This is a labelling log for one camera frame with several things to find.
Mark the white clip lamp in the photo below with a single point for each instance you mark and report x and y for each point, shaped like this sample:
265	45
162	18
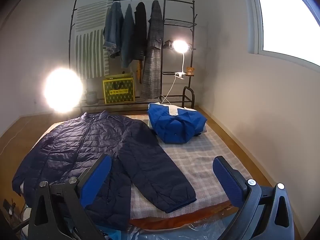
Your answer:
180	46

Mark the grey plaid coat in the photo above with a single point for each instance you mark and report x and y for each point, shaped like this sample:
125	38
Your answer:
152	62

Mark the black metal clothes rack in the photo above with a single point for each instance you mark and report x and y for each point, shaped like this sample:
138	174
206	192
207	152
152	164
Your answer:
180	25

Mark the navy quilted puffer jacket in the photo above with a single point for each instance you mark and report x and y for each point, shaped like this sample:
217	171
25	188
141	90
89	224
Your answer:
75	142

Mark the black coat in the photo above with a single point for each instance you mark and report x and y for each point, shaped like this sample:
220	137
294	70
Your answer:
140	30

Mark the orange mattress cover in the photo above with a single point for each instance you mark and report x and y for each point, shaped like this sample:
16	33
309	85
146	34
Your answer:
175	221

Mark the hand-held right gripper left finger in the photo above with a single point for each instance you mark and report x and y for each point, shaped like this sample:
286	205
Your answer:
96	177

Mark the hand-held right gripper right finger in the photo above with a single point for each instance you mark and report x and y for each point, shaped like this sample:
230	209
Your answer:
228	180

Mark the blue folded jacket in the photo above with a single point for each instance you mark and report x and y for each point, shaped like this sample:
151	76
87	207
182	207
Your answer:
175	127

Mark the denim jacket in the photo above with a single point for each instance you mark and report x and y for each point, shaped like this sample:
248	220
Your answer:
112	30

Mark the yellow green box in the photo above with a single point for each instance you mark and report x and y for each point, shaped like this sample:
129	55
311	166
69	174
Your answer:
118	92

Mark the window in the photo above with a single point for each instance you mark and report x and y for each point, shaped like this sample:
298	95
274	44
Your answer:
287	25

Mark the small potted plant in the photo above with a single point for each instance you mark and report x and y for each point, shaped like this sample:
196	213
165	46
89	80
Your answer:
91	97

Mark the green striped wall hanging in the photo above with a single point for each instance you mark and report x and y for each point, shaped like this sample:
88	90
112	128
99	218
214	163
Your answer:
87	55

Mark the small teddy bear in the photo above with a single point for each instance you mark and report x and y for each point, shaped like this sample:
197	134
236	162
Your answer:
190	70

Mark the plaid bed sheet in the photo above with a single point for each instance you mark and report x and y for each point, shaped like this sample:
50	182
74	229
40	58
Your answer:
200	160

